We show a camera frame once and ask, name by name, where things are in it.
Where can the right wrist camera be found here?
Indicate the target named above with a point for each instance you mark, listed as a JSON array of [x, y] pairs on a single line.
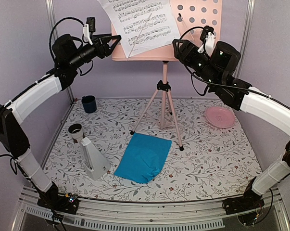
[[208, 39]]

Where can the sheet music paper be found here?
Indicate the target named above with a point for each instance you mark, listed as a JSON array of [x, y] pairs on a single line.
[[143, 25]]

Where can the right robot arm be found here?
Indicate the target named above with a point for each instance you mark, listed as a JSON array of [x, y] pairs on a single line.
[[216, 71]]

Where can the white metronome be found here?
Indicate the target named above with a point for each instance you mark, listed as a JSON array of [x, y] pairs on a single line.
[[96, 164]]

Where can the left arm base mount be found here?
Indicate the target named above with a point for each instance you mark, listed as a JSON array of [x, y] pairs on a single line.
[[67, 203]]

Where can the dark blue cup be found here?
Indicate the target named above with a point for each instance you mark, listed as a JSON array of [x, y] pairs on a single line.
[[89, 104]]

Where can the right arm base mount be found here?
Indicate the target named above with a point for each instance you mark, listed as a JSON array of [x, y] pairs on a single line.
[[250, 206]]

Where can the paper coffee cup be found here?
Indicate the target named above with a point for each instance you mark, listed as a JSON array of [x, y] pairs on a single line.
[[76, 132]]

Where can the blue cloth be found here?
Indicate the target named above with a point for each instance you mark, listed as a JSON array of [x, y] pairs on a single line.
[[144, 158]]

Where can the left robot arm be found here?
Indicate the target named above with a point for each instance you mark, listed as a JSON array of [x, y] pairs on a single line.
[[70, 54]]

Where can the left aluminium post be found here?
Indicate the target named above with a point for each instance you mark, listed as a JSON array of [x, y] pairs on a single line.
[[53, 25]]

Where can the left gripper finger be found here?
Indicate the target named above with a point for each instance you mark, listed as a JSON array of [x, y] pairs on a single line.
[[112, 42], [103, 37]]

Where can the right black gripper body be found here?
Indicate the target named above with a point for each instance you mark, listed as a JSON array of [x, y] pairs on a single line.
[[187, 50]]

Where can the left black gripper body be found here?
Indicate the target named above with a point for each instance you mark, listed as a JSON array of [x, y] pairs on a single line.
[[100, 51]]

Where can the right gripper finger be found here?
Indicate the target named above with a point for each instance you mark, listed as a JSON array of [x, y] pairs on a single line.
[[177, 50], [178, 42]]

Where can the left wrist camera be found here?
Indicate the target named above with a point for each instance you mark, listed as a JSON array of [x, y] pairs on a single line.
[[89, 29]]

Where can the pink plate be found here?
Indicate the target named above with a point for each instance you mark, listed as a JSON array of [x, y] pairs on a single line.
[[220, 117]]

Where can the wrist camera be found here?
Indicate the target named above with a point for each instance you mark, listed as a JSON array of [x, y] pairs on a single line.
[[89, 29], [208, 39]]

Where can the pink music stand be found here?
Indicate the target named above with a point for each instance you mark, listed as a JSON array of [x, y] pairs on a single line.
[[194, 14]]

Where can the front aluminium rail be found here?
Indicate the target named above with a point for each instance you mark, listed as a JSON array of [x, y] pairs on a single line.
[[102, 215]]

